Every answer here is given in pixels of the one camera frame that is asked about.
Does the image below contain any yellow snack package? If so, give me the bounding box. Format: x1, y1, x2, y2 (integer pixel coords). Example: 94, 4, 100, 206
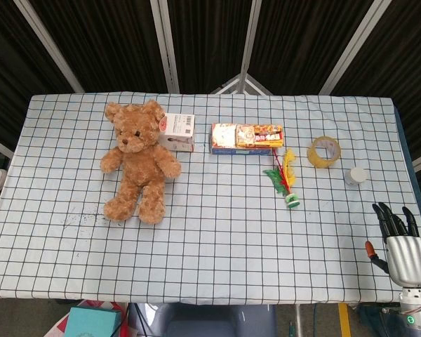
234, 123, 285, 149

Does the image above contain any feather shuttlecock with green base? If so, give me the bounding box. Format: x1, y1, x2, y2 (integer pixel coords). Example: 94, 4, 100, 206
262, 147, 300, 209

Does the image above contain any white metal frame post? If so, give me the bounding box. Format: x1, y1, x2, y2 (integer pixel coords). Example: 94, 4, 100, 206
238, 0, 266, 77
14, 0, 86, 94
318, 0, 389, 95
150, 0, 181, 94

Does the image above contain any blue cardboard box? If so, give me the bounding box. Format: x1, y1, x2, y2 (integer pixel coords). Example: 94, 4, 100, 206
209, 122, 286, 156

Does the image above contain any blue grey chair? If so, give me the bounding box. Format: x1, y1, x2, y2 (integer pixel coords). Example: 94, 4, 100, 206
152, 303, 279, 337

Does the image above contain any clear yellowish tape roll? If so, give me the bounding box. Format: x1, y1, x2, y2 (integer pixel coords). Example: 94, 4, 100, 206
307, 136, 342, 170

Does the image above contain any small white capped bottle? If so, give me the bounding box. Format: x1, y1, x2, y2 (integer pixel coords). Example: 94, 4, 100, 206
343, 166, 368, 187

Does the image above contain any black cable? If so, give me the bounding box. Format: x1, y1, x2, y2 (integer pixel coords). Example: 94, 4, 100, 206
125, 303, 155, 337

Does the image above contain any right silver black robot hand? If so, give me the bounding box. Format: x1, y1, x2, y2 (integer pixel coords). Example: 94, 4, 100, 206
364, 201, 421, 289

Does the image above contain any brown teddy bear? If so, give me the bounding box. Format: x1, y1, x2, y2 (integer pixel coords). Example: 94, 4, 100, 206
100, 99, 182, 225

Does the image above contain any teal box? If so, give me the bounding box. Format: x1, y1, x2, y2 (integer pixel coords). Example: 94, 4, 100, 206
64, 306, 123, 337

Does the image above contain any white black checked tablecloth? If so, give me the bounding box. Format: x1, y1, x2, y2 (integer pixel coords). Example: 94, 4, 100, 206
0, 91, 421, 305

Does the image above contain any white triangular frame brace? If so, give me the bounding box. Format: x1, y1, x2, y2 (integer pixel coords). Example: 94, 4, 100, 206
210, 72, 275, 95

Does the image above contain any white cardboard box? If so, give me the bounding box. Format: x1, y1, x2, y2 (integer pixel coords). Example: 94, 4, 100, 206
157, 112, 196, 152

